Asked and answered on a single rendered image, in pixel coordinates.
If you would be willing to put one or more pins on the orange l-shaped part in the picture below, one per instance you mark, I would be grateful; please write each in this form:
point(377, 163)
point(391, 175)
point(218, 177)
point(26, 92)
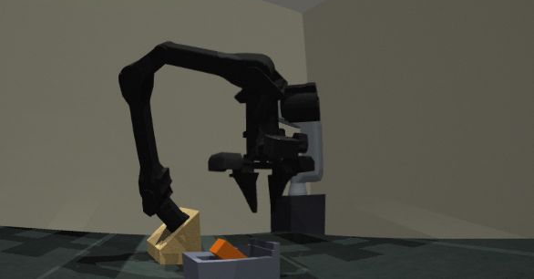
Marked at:
point(223, 250)

